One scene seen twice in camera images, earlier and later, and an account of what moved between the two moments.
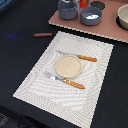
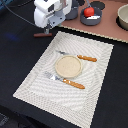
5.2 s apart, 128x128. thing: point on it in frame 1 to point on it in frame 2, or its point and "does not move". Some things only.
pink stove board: [107, 28] does not move
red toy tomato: [83, 4] to [88, 12]
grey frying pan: [90, 16] does not move
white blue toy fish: [93, 16] does not move
